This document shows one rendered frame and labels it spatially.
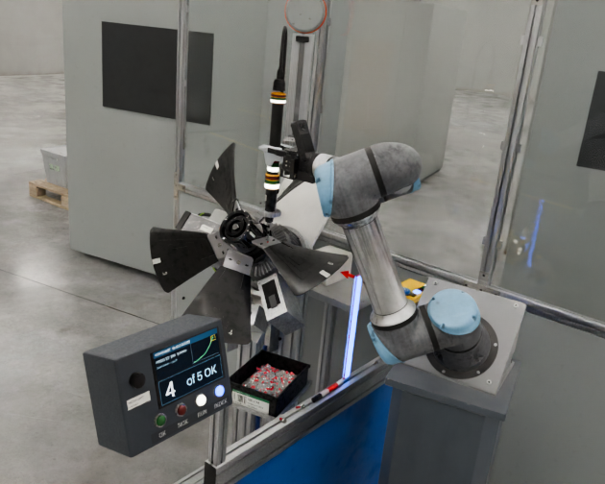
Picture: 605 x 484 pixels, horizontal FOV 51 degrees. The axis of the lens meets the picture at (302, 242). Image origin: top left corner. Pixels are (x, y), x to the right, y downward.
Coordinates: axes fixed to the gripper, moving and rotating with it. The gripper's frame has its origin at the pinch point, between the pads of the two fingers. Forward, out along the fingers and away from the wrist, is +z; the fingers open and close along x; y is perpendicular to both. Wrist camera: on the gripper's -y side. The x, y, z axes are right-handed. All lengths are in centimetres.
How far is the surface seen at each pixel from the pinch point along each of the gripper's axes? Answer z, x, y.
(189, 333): -43, -66, 23
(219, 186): 29.0, 8.9, 21.0
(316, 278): -26.4, -4.4, 33.1
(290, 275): -20.0, -8.3, 33.3
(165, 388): -45, -74, 31
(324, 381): 6, 53, 107
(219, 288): 1.9, -15.1, 43.3
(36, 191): 440, 163, 144
